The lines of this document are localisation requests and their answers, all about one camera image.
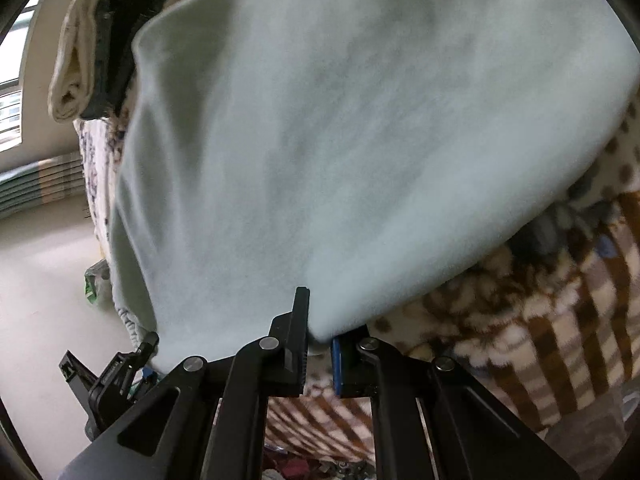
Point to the narrow teal striped curtain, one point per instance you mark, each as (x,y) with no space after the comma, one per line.
(40,185)

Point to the grey folded garment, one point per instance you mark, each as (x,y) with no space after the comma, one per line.
(120,35)

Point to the white framed window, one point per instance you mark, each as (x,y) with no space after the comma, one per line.
(12,100)

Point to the light green fleece pants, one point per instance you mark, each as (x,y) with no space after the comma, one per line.
(350,135)

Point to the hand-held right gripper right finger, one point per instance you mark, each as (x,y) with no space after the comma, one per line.
(337,365)

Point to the white folded garment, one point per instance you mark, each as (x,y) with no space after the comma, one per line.
(75,60)

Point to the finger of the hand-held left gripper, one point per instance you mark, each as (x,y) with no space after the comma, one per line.
(147,347)
(75,370)

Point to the green plastic bag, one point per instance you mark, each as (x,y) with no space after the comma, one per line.
(95,285)

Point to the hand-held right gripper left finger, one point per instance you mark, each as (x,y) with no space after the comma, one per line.
(292,360)

